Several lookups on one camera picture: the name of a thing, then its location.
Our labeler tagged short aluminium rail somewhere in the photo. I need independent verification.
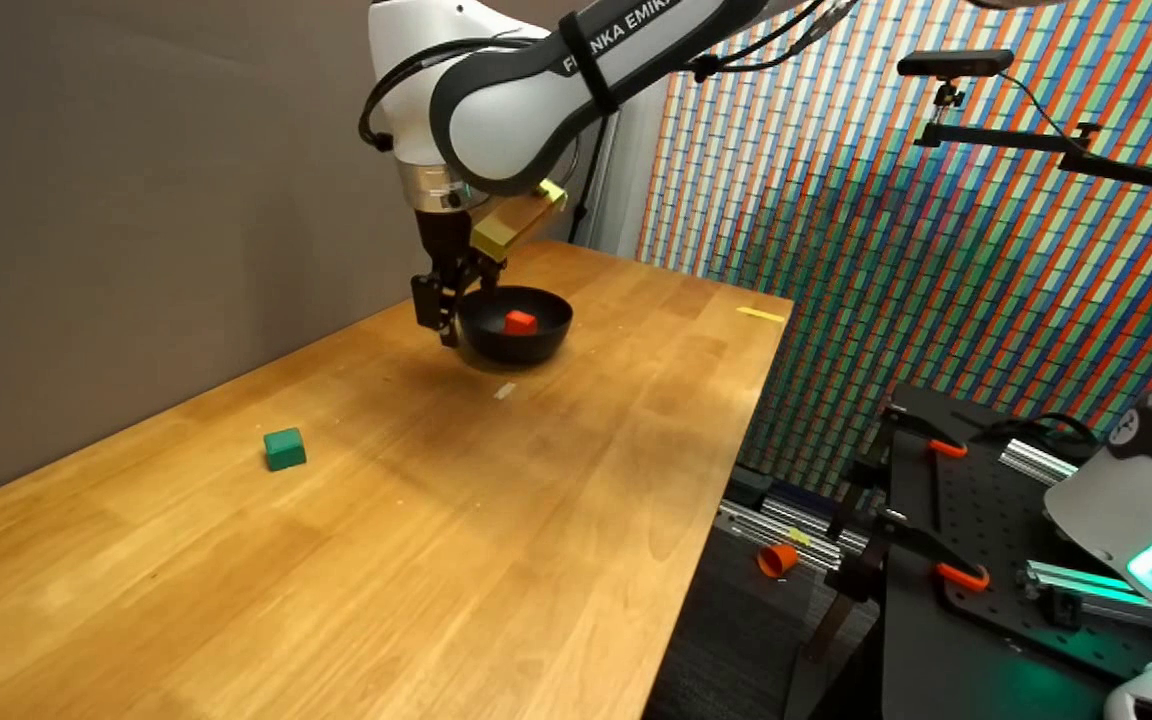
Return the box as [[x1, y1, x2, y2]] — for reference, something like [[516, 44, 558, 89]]
[[997, 435, 1087, 489]]

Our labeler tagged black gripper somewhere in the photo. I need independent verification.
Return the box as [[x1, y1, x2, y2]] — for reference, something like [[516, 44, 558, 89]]
[[407, 197, 511, 353]]

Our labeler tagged black bowl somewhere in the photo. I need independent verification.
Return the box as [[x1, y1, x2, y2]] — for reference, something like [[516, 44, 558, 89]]
[[452, 282, 577, 372]]

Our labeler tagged aluminium rail yellow label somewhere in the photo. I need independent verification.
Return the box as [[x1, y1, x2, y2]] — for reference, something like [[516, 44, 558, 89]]
[[711, 491, 872, 562]]

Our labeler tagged black wall cable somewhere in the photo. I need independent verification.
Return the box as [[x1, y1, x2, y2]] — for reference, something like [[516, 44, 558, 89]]
[[565, 116, 613, 247]]

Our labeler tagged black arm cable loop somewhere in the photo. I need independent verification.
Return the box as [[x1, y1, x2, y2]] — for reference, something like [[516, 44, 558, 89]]
[[357, 31, 550, 154]]

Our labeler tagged thin black camera cable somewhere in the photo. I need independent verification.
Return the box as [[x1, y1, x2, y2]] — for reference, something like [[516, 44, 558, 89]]
[[991, 66, 1093, 141]]

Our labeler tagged long aluminium rail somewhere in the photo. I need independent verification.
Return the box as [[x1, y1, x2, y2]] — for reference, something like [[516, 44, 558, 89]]
[[1021, 556, 1152, 631]]

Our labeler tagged black camera bar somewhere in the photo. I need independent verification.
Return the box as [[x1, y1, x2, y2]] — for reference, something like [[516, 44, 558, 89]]
[[895, 46, 1014, 78]]

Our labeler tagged black mounting plate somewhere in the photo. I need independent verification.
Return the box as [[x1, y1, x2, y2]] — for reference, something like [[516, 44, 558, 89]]
[[877, 378, 1152, 720]]

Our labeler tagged green block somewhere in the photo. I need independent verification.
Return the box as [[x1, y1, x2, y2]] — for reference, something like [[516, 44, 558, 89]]
[[260, 422, 312, 477]]

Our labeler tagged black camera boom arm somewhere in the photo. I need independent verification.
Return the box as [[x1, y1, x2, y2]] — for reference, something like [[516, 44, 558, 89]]
[[911, 77, 1152, 209]]

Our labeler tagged yellowish wrist camera box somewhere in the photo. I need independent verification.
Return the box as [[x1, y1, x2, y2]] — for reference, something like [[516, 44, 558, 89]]
[[466, 174, 570, 264]]

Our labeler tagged black equipment stand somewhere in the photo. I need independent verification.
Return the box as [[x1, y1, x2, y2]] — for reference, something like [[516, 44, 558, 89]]
[[646, 464, 889, 720]]

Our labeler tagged black clamp orange handle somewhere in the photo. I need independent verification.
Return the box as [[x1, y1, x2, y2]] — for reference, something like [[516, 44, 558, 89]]
[[877, 399, 974, 467], [824, 503, 997, 599]]

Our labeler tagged orange round knob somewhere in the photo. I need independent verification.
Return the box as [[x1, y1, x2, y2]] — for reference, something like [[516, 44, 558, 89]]
[[752, 536, 804, 583]]

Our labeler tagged black looped cable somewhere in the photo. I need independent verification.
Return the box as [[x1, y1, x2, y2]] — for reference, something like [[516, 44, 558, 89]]
[[987, 408, 1108, 453]]

